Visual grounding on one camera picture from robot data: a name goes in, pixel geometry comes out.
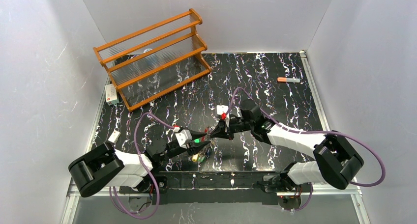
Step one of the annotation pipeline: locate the bunch of coloured keys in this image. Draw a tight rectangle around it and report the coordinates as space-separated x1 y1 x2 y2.
191 126 214 163

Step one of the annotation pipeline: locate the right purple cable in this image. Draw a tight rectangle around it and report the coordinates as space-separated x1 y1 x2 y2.
226 87 387 212

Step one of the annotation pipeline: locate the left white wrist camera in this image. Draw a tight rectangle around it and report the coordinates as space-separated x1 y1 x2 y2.
173 125 193 149

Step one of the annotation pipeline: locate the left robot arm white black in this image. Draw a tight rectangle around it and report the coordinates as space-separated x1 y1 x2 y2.
68 129 209 197

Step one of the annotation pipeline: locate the small white card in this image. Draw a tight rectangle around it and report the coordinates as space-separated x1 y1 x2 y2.
107 130 120 144

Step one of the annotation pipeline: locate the white red small box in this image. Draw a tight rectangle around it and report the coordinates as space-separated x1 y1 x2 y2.
105 84 120 106

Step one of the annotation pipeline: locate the orange white marker pen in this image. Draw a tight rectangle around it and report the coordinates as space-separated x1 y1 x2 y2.
277 77 301 83

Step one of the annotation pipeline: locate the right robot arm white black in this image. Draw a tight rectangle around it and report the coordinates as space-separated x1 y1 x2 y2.
209 99 364 191

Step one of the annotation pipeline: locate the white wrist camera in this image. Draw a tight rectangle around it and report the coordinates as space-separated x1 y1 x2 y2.
216 105 230 127
173 125 193 149

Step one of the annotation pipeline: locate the purple cable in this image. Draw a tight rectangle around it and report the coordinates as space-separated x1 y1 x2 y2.
109 112 178 220
226 87 387 212

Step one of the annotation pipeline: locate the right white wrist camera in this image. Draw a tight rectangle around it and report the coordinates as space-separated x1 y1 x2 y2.
216 105 230 127

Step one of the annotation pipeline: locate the aluminium frame rail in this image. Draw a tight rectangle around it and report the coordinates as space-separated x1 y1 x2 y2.
60 172 371 224

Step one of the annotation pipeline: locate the orange wooden shelf rack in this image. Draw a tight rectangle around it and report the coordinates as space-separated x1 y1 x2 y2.
93 8 211 112

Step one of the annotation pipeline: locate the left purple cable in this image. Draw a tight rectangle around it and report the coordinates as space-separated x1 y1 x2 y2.
109 112 178 220

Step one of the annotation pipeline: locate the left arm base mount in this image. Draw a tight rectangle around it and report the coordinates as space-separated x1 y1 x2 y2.
119 174 168 194

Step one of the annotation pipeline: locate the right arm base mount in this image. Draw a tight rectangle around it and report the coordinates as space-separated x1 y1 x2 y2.
253 175 312 213

